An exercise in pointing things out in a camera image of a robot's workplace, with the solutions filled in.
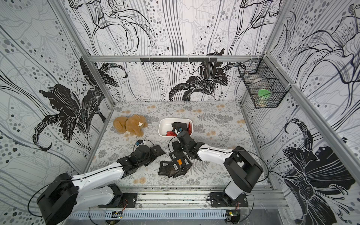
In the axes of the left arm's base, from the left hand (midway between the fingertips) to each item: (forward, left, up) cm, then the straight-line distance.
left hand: (161, 155), depth 86 cm
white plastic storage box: (+25, +1, -3) cm, 25 cm away
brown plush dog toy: (+17, +19, +7) cm, 27 cm away
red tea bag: (+19, -18, +2) cm, 26 cm away
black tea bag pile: (-6, -11, -1) cm, 13 cm away
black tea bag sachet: (+22, -13, +1) cm, 25 cm away
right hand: (+9, -10, +2) cm, 14 cm away
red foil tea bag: (+16, -4, -1) cm, 17 cm away
